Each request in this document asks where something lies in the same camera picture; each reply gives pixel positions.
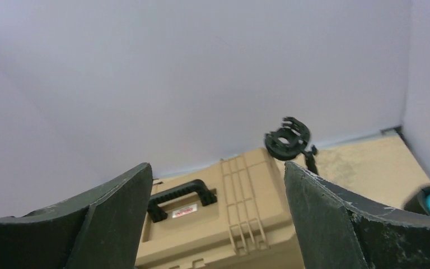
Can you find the black clip stand for blue microphone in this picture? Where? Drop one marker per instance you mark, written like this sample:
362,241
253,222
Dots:
417,203

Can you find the black shock mount round-base stand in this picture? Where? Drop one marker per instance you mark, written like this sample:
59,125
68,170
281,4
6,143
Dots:
289,141

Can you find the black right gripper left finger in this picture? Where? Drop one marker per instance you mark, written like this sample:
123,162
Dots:
99,228

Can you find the tan plastic tool case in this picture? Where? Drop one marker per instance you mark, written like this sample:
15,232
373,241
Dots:
232,214

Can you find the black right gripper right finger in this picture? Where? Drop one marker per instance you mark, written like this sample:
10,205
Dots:
337,228

